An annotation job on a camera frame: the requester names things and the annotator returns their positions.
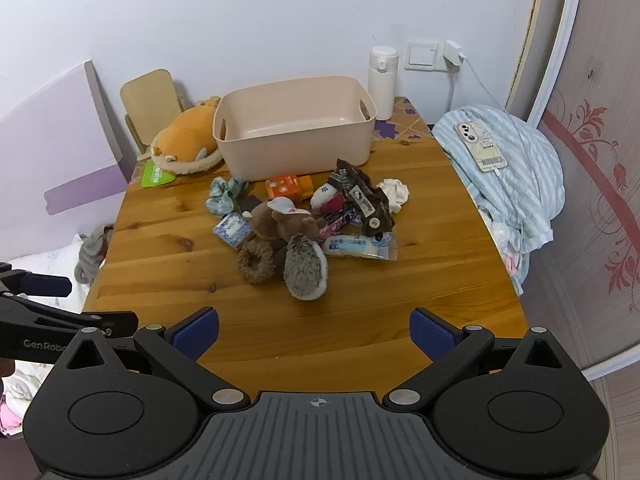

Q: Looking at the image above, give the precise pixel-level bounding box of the blue and white tissue pack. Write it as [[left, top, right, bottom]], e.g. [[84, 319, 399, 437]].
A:
[[212, 212, 252, 251]]

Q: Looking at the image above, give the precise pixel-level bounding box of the white floral bedsheet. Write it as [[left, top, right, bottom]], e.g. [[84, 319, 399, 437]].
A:
[[0, 232, 108, 438]]

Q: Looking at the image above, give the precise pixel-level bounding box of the white and purple board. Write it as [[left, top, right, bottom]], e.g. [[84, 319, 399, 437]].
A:
[[0, 60, 137, 217]]

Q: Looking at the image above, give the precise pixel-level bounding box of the beige plastic container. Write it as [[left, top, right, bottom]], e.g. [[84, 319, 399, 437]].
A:
[[212, 76, 377, 182]]

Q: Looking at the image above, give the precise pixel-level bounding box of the light blue striped blanket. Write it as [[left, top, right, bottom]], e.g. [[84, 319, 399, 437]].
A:
[[431, 105, 566, 296]]

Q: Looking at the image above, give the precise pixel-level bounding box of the clear wet wipe packet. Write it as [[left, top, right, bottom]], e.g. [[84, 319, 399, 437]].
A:
[[321, 232, 398, 262]]

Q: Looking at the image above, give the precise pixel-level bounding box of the white thermos bottle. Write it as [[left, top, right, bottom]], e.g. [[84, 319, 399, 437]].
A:
[[368, 45, 399, 121]]

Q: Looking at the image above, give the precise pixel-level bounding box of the green patterned scrunchie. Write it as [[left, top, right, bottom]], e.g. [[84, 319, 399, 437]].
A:
[[205, 176, 249, 217]]

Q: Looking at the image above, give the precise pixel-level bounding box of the brown bear plush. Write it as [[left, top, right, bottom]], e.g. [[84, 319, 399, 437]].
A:
[[248, 197, 328, 246]]

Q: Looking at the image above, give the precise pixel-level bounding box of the grey cloth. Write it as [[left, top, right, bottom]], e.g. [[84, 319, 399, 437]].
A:
[[74, 223, 115, 286]]

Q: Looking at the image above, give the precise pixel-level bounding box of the purple patterned mat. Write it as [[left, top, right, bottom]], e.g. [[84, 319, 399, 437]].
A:
[[372, 96, 433, 141]]

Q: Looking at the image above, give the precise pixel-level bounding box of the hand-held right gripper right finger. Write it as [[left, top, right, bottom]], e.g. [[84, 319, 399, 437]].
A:
[[382, 307, 583, 414]]

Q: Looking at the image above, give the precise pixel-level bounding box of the floral wardrobe door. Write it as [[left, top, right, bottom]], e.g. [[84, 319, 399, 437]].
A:
[[505, 0, 640, 381]]

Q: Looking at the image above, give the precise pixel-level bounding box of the smartphone in cream case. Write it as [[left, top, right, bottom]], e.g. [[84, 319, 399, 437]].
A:
[[453, 121, 509, 174]]

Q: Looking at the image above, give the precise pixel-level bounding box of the white scrunchie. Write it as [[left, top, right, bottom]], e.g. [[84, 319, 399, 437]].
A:
[[376, 178, 410, 214]]

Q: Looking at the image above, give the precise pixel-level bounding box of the colourful cartoon box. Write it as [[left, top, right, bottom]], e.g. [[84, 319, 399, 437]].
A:
[[320, 205, 363, 238]]

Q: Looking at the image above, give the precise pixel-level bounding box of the white wall switch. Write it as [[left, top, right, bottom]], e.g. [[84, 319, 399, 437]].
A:
[[405, 39, 444, 72]]

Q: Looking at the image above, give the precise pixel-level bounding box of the white and red plush toy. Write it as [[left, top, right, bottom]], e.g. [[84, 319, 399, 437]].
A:
[[310, 183, 347, 215]]

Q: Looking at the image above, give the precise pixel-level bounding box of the brown fuzzy scrunchie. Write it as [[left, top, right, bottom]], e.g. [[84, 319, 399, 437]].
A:
[[236, 238, 288, 284]]

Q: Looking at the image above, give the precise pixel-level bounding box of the grey hedgehog plush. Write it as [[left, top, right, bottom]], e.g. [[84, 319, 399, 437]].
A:
[[283, 234, 331, 302]]

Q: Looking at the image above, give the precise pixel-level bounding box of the brown plaid fabric pouch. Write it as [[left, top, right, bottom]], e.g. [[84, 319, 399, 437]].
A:
[[327, 158, 397, 241]]

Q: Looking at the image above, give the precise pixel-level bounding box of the light wooden board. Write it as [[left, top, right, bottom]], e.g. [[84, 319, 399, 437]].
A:
[[119, 69, 186, 161]]

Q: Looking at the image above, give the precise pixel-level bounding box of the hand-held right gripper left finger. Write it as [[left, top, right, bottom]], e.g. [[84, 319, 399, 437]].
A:
[[59, 306, 251, 414]]

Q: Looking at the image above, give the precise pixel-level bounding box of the white charger plug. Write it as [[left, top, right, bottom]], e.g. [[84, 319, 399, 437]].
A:
[[443, 40, 466, 68]]

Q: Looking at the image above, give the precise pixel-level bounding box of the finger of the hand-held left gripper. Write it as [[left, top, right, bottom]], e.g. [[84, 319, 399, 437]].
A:
[[0, 294, 139, 335], [0, 261, 72, 298]]

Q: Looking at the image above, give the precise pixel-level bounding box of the orange plush dog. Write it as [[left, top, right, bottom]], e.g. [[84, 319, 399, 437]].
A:
[[150, 96, 224, 176]]

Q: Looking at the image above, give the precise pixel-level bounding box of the green card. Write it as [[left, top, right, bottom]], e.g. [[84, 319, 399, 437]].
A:
[[140, 160, 177, 189]]

